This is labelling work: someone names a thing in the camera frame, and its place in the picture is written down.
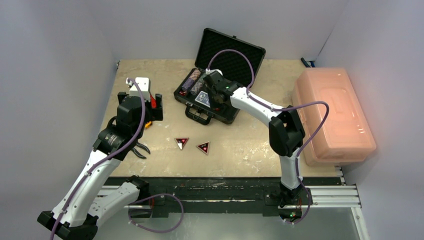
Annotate triangular dealer button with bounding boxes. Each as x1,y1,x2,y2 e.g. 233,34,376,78
174,137,190,150
196,141,210,155

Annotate black poker set case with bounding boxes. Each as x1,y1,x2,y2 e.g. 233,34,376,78
173,28,266,125

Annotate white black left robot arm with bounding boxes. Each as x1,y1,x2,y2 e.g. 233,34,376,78
37,92,163,240

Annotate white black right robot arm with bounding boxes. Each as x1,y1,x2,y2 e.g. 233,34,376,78
204,69,306,204

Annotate red black utility knife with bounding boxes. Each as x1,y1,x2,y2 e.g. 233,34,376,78
150,95,157,109

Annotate yellow tape measure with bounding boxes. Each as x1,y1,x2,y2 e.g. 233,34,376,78
144,121,153,129

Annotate blue backed playing card deck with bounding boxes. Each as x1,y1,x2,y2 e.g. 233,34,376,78
194,91,210,108

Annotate blue orange poker chip stack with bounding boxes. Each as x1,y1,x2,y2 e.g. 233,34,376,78
190,81,204,95

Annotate black pliers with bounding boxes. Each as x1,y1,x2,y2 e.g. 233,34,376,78
130,142,152,160

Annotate orange purple poker chip stack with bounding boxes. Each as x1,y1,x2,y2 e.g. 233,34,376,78
189,69,202,81

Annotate translucent pink storage bin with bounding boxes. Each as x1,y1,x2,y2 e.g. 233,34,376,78
292,67,378,168

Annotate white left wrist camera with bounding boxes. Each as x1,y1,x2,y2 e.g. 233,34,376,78
126,77,151,102

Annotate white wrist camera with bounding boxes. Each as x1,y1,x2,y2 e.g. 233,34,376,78
205,68,223,77
126,77,151,102

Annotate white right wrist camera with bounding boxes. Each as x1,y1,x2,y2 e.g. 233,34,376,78
205,68,223,77

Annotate black aluminium mounting rail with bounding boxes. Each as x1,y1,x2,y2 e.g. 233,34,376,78
126,177,361,220

